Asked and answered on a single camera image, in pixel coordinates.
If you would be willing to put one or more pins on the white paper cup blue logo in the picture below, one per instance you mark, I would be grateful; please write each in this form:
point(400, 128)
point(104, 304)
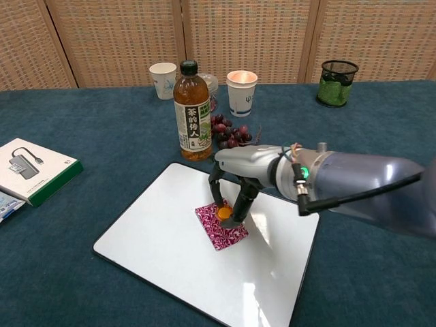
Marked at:
point(241, 98)

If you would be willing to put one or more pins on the bunch of red grapes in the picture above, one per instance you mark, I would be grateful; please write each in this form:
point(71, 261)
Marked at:
point(231, 133)

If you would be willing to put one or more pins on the black mesh pen holder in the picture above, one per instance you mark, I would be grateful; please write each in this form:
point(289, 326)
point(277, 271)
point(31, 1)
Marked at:
point(340, 69)

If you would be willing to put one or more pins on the green filling in mesh holder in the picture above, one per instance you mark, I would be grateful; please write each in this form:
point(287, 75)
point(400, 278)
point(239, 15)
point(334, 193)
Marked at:
point(330, 92)

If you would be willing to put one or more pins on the woven rattan folding screen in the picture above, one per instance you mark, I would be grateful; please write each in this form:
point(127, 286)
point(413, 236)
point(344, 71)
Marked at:
point(119, 41)

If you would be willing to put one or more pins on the white rectangular board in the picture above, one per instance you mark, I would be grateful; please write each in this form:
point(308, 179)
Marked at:
point(170, 272)

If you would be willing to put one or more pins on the purple patterned packet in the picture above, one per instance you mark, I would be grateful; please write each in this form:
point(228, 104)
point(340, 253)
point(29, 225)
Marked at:
point(225, 236)

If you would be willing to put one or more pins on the white floral paper cup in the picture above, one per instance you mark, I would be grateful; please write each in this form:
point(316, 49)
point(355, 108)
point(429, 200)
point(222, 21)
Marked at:
point(163, 81)

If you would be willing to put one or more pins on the blue table cloth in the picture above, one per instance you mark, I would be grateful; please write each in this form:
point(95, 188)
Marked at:
point(68, 255)

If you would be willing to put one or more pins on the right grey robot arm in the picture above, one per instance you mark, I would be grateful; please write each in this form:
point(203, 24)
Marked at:
point(357, 184)

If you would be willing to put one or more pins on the tea bottle with black cap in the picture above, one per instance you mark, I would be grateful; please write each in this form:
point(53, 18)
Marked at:
point(192, 119)

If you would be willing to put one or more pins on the white green usb hub box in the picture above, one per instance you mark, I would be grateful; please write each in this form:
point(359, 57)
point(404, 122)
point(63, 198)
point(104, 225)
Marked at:
point(34, 170)

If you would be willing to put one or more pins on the blue white toothpaste tube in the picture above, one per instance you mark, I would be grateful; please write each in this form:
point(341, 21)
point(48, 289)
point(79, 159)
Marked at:
point(8, 206)

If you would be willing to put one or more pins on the small orange disc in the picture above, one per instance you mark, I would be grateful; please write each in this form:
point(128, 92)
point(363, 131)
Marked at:
point(223, 213)

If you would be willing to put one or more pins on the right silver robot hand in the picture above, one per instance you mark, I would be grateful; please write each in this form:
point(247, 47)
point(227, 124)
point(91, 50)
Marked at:
point(245, 163)

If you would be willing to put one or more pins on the clear jar of coloured clips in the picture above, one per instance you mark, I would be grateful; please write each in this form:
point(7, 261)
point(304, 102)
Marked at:
point(212, 85)

